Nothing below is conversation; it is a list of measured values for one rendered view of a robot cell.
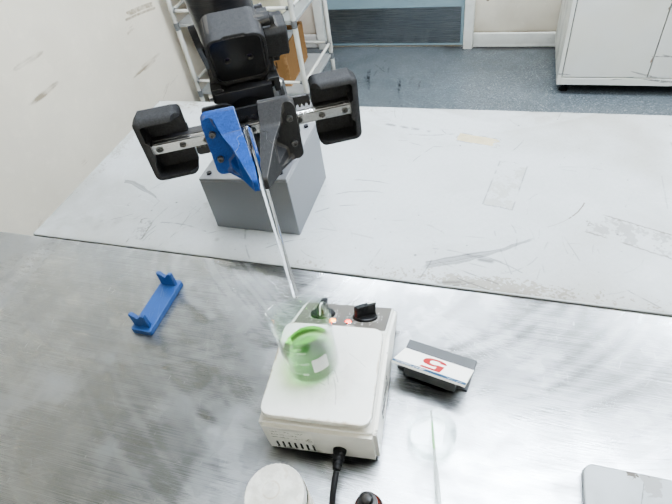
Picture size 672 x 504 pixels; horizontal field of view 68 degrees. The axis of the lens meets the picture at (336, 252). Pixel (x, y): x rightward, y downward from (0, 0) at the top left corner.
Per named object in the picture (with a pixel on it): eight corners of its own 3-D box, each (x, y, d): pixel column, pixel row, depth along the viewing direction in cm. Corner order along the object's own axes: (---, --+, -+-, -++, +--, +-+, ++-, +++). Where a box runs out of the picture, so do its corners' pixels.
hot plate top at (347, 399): (287, 325, 61) (285, 320, 61) (384, 332, 59) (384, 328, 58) (259, 417, 53) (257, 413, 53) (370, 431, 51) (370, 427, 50)
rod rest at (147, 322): (165, 281, 80) (157, 266, 78) (184, 284, 80) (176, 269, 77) (132, 332, 74) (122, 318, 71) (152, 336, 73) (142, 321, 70)
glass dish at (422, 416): (397, 438, 58) (397, 430, 56) (429, 406, 60) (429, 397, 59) (434, 473, 55) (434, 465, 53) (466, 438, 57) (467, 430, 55)
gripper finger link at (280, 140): (264, 163, 44) (247, 102, 40) (304, 154, 44) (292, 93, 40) (272, 214, 39) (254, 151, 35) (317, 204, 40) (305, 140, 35)
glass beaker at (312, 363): (348, 345, 58) (339, 299, 52) (331, 394, 54) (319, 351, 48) (293, 333, 60) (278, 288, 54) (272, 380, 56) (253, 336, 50)
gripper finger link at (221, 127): (219, 173, 44) (197, 113, 40) (259, 164, 44) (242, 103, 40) (221, 225, 39) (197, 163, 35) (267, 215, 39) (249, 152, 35)
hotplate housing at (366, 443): (307, 313, 72) (297, 276, 67) (398, 319, 69) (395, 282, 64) (264, 469, 58) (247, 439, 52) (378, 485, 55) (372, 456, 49)
